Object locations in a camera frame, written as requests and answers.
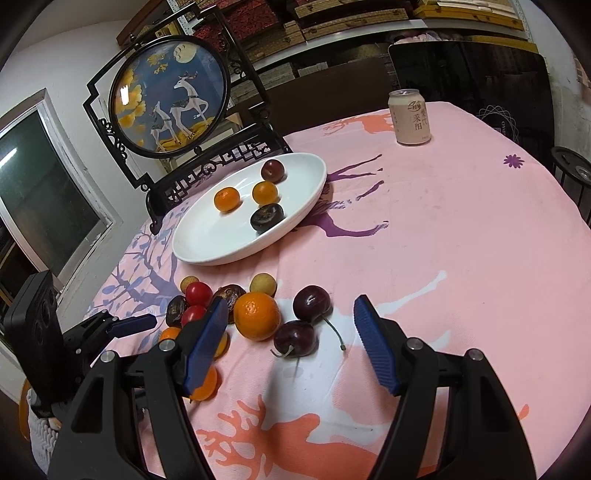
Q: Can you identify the pink printed tablecloth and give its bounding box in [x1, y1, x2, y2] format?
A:
[48, 100, 589, 480]

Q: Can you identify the black round metal stand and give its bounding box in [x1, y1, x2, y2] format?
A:
[549, 145, 591, 208]

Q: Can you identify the shelf of bamboo mats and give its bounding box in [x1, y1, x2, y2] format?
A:
[115, 0, 541, 121]

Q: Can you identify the black chair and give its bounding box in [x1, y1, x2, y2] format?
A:
[388, 39, 555, 153]

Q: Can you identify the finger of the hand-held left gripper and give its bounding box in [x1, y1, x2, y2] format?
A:
[88, 310, 158, 341]

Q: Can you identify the dark brown water chestnut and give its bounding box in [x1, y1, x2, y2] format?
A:
[166, 295, 189, 329]
[250, 203, 284, 233]
[211, 285, 247, 305]

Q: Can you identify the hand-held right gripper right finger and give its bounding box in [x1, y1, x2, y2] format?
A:
[353, 295, 539, 480]

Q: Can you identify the beige drink can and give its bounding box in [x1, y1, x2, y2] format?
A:
[388, 89, 432, 146]

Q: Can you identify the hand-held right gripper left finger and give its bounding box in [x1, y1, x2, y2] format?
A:
[48, 296, 229, 480]

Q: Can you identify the white oval plate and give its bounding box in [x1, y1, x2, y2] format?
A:
[172, 152, 328, 266]

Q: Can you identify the large orange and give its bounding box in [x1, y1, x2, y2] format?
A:
[233, 292, 282, 342]

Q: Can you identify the brown wooden chair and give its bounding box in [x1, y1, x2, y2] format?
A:
[265, 58, 393, 137]

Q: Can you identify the dark red cherry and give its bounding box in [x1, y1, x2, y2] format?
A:
[270, 320, 319, 358]
[293, 285, 347, 352]
[260, 159, 287, 183]

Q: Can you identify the round deer screen black stand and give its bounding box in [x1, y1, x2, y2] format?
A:
[83, 7, 294, 236]

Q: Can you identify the white framed window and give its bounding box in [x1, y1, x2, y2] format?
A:
[0, 88, 116, 287]

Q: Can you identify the red cherry tomato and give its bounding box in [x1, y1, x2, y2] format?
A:
[185, 282, 214, 308]
[181, 305, 208, 328]

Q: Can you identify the person's left forearm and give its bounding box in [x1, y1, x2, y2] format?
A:
[28, 390, 63, 462]

